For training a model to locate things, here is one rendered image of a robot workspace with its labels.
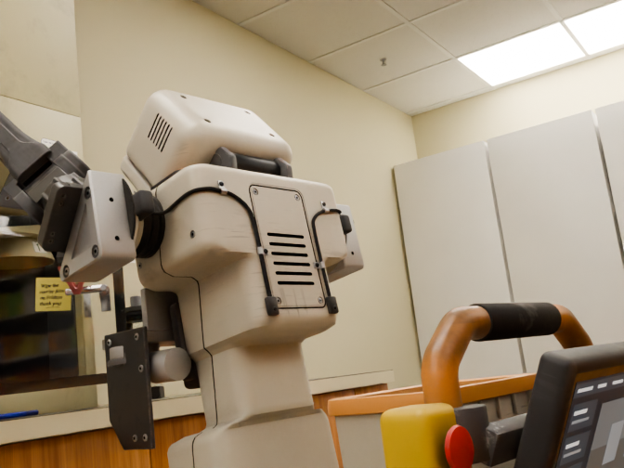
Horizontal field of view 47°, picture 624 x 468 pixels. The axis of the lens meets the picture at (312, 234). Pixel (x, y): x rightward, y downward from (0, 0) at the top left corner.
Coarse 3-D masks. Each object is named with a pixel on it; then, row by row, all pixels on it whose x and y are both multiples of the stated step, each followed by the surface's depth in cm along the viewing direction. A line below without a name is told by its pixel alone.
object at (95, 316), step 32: (0, 224) 163; (32, 224) 165; (0, 256) 162; (32, 256) 163; (0, 288) 160; (32, 288) 162; (0, 320) 159; (32, 320) 160; (64, 320) 162; (96, 320) 164; (0, 352) 158; (32, 352) 159; (64, 352) 161; (96, 352) 162; (0, 384) 156; (32, 384) 158; (64, 384) 159
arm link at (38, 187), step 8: (48, 168) 99; (56, 168) 96; (40, 176) 98; (48, 176) 96; (56, 176) 95; (32, 184) 98; (40, 184) 95; (48, 184) 95; (32, 192) 95; (40, 192) 94; (40, 200) 93
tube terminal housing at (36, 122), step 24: (0, 96) 175; (24, 120) 180; (48, 120) 186; (72, 120) 193; (72, 144) 191; (96, 384) 182; (0, 408) 159; (24, 408) 164; (48, 408) 169; (72, 408) 174
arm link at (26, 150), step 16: (0, 112) 103; (0, 128) 102; (16, 128) 102; (0, 144) 101; (16, 144) 101; (32, 144) 101; (16, 160) 100; (32, 160) 100; (48, 160) 102; (64, 160) 98; (80, 160) 98; (16, 176) 99; (32, 176) 103; (16, 192) 99; (32, 208) 96
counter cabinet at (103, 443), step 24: (384, 384) 250; (96, 432) 146; (168, 432) 162; (192, 432) 169; (336, 432) 219; (0, 456) 128; (24, 456) 132; (48, 456) 136; (72, 456) 140; (96, 456) 145; (120, 456) 150; (144, 456) 155; (336, 456) 216
